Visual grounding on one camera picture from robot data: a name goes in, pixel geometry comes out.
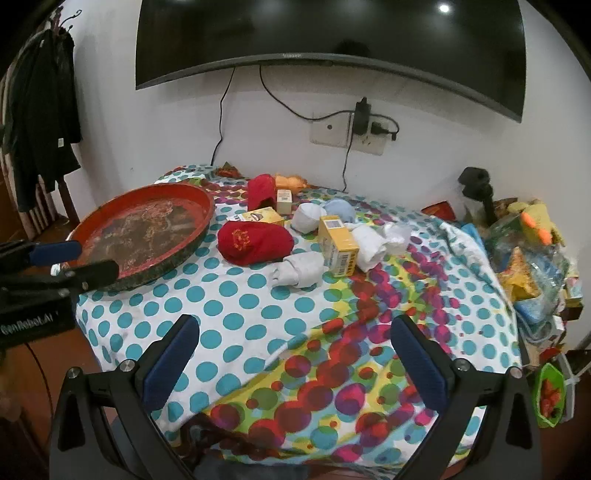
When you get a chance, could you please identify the light blue sock roll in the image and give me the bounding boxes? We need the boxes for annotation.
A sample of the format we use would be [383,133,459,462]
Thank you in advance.
[323,199,356,224]

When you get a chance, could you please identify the clear plastic bag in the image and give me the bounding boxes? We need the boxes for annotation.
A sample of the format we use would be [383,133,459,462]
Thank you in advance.
[381,222,411,254]

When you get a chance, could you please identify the black curved cable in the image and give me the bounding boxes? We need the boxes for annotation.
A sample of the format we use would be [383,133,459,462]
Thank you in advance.
[259,64,356,121]

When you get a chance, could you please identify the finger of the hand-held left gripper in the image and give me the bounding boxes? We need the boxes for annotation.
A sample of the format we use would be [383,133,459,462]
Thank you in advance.
[46,260,120,296]
[0,240,83,268]

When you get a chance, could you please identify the dark hanging clothes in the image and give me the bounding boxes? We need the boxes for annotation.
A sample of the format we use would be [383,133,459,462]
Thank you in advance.
[0,18,84,213]

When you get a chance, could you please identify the black charger adapter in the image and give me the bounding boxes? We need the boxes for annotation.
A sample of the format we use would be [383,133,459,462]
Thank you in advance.
[353,97,371,136]

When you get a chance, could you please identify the white wall socket plate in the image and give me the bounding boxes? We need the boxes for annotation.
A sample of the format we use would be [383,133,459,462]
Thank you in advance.
[309,113,391,155]

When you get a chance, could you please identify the red sock roll gold print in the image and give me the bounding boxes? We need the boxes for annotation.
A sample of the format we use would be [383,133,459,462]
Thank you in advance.
[217,220,294,266]

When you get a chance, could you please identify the pile of colourful packets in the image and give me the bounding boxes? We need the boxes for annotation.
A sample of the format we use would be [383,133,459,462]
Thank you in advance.
[480,198,587,352]

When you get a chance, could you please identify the black plug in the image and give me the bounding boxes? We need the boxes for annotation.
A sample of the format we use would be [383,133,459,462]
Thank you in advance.
[369,121,399,141]

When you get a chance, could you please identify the yellow plush toy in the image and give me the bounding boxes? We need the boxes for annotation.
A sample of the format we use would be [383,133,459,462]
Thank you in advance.
[519,199,566,245]

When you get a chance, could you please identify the small white sock ball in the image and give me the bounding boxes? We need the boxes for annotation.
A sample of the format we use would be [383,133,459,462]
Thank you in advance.
[291,203,326,234]

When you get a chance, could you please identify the black television cable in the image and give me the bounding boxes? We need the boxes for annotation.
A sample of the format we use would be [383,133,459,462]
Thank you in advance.
[211,65,237,166]

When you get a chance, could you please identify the black television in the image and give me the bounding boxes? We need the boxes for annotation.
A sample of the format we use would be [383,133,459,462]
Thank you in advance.
[135,0,527,123]

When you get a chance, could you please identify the polka-dot tablecloth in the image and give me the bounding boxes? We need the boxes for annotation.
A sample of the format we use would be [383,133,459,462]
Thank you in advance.
[74,162,525,467]

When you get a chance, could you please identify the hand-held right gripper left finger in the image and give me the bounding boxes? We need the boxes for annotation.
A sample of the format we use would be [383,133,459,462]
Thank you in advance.
[48,314,201,480]

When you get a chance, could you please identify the black charger cable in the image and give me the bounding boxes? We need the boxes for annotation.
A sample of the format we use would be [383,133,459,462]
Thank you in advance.
[342,134,355,192]

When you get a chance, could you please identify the green bag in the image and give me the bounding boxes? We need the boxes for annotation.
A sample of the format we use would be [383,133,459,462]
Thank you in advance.
[533,362,568,428]

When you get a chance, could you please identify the wooden chair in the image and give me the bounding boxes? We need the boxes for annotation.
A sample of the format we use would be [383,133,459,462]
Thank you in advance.
[0,175,79,241]

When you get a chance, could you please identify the plain red sock roll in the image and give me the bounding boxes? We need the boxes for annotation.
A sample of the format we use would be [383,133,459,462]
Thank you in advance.
[248,174,278,214]

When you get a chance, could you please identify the red packet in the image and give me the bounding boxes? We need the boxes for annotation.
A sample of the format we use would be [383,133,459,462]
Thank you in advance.
[421,202,455,222]

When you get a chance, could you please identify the grey-white sock roll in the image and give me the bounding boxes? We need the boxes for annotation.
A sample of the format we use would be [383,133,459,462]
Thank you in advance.
[270,251,326,289]

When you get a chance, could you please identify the tall yellow box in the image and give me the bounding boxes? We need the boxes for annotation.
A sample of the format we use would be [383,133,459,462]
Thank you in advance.
[320,215,360,278]

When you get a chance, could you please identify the large white sock roll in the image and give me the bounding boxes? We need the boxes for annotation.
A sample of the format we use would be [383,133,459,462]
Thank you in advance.
[351,224,389,272]

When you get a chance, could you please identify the red round tray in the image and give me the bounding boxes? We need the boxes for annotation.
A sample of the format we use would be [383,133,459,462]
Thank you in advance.
[65,184,217,292]

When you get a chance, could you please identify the black clamp mount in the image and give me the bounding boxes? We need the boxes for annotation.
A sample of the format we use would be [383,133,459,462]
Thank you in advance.
[457,167,497,227]

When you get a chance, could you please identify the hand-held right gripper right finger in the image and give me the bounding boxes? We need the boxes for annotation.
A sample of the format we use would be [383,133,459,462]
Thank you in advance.
[390,314,543,480]

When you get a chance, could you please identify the orange toy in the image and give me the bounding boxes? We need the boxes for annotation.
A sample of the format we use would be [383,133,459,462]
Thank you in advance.
[272,173,308,191]

